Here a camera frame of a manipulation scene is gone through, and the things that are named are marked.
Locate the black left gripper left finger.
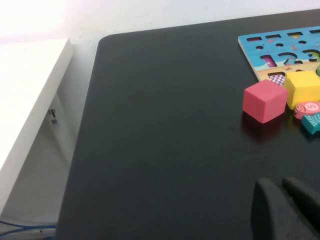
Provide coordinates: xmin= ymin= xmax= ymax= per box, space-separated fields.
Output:
xmin=250 ymin=177 xmax=320 ymax=240

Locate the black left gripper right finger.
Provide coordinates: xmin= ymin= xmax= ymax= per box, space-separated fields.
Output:
xmin=281 ymin=176 xmax=320 ymax=227

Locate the blue wooden puzzle board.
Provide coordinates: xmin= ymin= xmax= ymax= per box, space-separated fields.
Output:
xmin=237 ymin=25 xmax=320 ymax=84

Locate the teal wooden fish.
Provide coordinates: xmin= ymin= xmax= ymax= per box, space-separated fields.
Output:
xmin=300 ymin=111 xmax=320 ymax=136

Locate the pink wooden fish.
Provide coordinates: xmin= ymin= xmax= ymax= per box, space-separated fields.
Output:
xmin=293 ymin=100 xmax=320 ymax=120

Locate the deep pink foam cube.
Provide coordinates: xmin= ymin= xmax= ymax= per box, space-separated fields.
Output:
xmin=242 ymin=79 xmax=289 ymax=124

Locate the yellow foam cube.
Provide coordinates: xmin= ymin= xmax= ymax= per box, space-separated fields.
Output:
xmin=283 ymin=70 xmax=320 ymax=111

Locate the cabinet label sticker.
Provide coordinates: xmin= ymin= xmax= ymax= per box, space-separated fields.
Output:
xmin=48 ymin=107 xmax=62 ymax=132

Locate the white cabinet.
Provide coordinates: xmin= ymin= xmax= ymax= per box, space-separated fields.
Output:
xmin=0 ymin=37 xmax=74 ymax=222

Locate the blue cable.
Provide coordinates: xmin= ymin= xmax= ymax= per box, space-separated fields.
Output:
xmin=0 ymin=219 xmax=57 ymax=238

